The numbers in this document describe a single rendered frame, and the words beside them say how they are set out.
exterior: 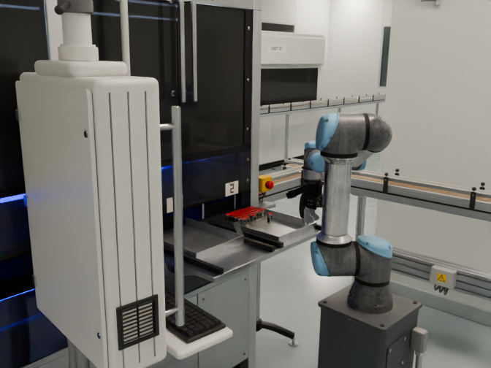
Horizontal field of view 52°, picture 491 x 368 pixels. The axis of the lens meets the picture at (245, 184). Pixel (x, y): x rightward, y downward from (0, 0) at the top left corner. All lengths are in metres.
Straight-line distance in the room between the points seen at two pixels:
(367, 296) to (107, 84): 1.07
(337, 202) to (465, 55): 1.87
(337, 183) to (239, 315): 1.18
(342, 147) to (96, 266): 0.79
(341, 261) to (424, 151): 1.85
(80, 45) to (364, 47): 9.84
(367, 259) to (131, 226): 0.80
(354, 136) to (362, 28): 9.52
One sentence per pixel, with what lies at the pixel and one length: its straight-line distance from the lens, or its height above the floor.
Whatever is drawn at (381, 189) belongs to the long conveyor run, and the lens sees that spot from 2.89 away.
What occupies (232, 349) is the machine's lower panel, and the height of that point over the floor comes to 0.19.
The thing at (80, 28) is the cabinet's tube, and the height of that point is 1.66.
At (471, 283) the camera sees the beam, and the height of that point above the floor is 0.50.
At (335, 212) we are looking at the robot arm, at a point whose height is 1.13.
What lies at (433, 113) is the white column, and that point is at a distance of 3.38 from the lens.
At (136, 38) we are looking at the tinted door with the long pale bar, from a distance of 1.91.
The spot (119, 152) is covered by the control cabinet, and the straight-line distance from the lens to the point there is 1.20.
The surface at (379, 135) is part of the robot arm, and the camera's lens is 1.60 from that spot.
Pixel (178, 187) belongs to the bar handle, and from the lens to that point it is 1.31.
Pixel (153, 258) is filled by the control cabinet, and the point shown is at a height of 1.11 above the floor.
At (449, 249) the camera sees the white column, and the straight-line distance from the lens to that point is 3.51.
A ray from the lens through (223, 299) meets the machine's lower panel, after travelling 2.46.
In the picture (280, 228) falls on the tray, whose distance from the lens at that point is 2.20.
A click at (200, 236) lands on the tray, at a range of 2.11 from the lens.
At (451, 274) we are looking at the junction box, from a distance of 2.83.
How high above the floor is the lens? 1.60
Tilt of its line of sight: 14 degrees down
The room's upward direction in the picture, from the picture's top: 1 degrees clockwise
